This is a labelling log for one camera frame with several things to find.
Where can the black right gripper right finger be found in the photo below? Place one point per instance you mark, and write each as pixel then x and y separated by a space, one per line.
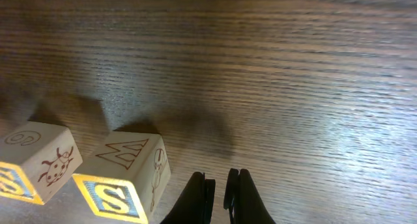
pixel 243 201

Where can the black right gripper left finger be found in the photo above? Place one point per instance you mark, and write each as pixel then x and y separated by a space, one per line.
pixel 195 203

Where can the yellow letter S block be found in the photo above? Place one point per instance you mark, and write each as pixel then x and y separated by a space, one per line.
pixel 125 177
pixel 37 159

